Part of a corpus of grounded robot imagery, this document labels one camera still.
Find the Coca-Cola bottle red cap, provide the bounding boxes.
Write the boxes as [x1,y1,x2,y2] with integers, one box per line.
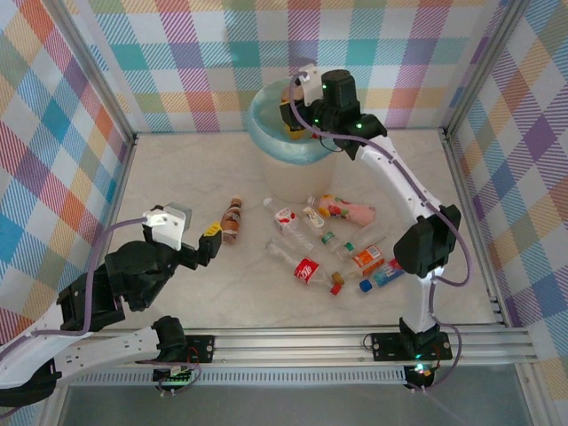
[264,238,343,297]

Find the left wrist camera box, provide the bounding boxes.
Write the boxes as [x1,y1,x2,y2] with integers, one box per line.
[140,201,193,252]

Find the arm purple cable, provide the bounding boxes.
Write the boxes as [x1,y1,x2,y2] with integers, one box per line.
[288,73,472,394]
[26,217,206,394]

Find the aluminium floor rail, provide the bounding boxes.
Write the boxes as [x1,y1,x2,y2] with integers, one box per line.
[441,127,511,329]
[95,132,138,267]

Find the clear bottle green cap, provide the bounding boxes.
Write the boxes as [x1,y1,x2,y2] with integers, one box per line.
[339,221,388,263]

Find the teal plastic bin liner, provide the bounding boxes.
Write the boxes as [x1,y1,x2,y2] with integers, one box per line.
[246,77,351,168]

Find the orange label bottle tan cap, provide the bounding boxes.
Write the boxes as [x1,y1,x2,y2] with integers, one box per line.
[330,246,386,285]

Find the white slotted cable duct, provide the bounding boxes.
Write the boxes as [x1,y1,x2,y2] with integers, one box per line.
[69,370,409,386]

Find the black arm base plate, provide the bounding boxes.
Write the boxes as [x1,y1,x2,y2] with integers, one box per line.
[150,335,217,366]
[370,330,454,361]

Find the pink fruit drink bottle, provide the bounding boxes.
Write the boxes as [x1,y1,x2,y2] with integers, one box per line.
[307,193,377,226]

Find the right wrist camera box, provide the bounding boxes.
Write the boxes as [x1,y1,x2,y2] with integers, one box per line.
[295,65,324,107]

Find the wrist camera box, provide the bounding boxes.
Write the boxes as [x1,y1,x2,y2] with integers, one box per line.
[140,201,193,252]
[295,65,324,107]

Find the small orange circuit board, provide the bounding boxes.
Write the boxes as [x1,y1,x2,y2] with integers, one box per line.
[407,362,435,382]

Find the blue label bottle blue cap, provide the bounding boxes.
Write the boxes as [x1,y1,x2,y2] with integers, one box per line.
[359,259,407,294]

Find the aluminium frame post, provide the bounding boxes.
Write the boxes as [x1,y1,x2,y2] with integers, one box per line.
[441,0,532,134]
[46,0,138,146]

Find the wide aluminium mounting beam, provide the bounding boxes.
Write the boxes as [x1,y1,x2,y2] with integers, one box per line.
[47,327,540,368]

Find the green-lit circuit board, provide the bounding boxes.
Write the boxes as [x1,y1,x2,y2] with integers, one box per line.
[153,364,199,386]

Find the clear bottle white cap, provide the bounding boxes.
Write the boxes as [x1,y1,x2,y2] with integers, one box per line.
[263,197,320,253]

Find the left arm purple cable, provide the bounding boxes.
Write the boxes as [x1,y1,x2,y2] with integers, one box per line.
[26,217,206,394]

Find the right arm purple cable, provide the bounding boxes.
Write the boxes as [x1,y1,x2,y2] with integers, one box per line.
[288,73,472,394]

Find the small bottle white label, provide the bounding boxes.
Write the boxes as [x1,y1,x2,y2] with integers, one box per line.
[303,206,337,249]

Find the orange juice bottle yellow label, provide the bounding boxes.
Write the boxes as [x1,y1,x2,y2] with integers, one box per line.
[280,85,308,143]

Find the brown label drink bottle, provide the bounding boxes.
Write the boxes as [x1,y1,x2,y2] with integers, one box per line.
[220,194,246,245]

